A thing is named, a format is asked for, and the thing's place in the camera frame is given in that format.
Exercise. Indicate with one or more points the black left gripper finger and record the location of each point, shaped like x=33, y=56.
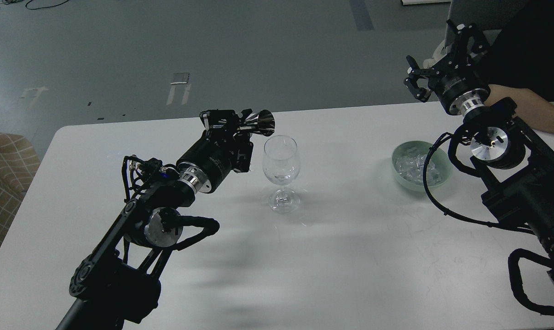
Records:
x=242, y=128
x=222, y=120

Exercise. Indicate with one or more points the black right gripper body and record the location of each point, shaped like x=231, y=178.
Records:
x=456, y=84

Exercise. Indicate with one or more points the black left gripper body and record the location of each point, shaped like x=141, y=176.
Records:
x=214, y=156

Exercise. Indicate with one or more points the person in black shirt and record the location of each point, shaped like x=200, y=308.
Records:
x=520, y=65

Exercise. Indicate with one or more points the green bowl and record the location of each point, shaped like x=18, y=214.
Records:
x=413, y=148

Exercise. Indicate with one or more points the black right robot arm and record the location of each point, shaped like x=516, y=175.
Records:
x=495, y=145

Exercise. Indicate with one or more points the pile of ice cubes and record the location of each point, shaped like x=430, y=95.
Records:
x=411, y=168

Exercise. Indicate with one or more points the steel double jigger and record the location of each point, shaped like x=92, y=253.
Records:
x=262, y=123

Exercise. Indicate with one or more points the grey office chair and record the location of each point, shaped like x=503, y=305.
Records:
x=490, y=17

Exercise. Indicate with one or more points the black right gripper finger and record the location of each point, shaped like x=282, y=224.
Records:
x=416, y=73
x=464, y=43

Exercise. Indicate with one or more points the clear wine glass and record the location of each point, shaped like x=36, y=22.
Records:
x=281, y=166

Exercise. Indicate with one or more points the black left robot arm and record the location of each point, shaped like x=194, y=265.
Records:
x=120, y=280

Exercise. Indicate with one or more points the beige checkered sofa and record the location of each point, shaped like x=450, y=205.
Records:
x=19, y=163

